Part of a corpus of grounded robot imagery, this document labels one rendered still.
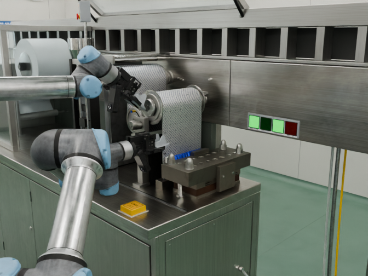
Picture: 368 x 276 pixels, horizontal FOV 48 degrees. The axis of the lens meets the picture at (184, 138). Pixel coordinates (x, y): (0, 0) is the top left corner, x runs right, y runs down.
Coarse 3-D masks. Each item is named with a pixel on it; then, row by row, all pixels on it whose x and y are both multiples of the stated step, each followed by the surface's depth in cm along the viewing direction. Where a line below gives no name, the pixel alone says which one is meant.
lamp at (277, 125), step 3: (273, 120) 169; (276, 120) 168; (279, 120) 167; (273, 123) 169; (276, 123) 168; (279, 123) 167; (282, 123) 166; (273, 126) 169; (276, 126) 168; (279, 126) 167; (282, 126) 166; (273, 129) 169; (276, 129) 168; (279, 129) 167; (282, 129) 166; (279, 132) 167; (282, 132) 167
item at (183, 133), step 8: (200, 112) 186; (168, 120) 173; (176, 120) 176; (184, 120) 180; (192, 120) 183; (200, 120) 187; (168, 128) 174; (176, 128) 177; (184, 128) 180; (192, 128) 184; (200, 128) 188; (168, 136) 174; (176, 136) 178; (184, 136) 181; (192, 136) 185; (200, 136) 189; (176, 144) 179; (184, 144) 182; (192, 144) 186; (200, 144) 190; (168, 152) 176; (176, 152) 180; (184, 152) 183
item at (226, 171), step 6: (228, 162) 175; (234, 162) 175; (222, 168) 169; (228, 168) 172; (234, 168) 175; (216, 174) 170; (222, 174) 170; (228, 174) 173; (234, 174) 176; (216, 180) 171; (222, 180) 171; (228, 180) 174; (234, 180) 177; (216, 186) 172; (222, 186) 172; (228, 186) 174
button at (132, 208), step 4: (124, 204) 155; (128, 204) 155; (132, 204) 155; (136, 204) 155; (140, 204) 155; (120, 208) 154; (124, 208) 153; (128, 208) 152; (132, 208) 152; (136, 208) 152; (140, 208) 153; (144, 208) 154; (128, 212) 151; (132, 212) 150; (136, 212) 152
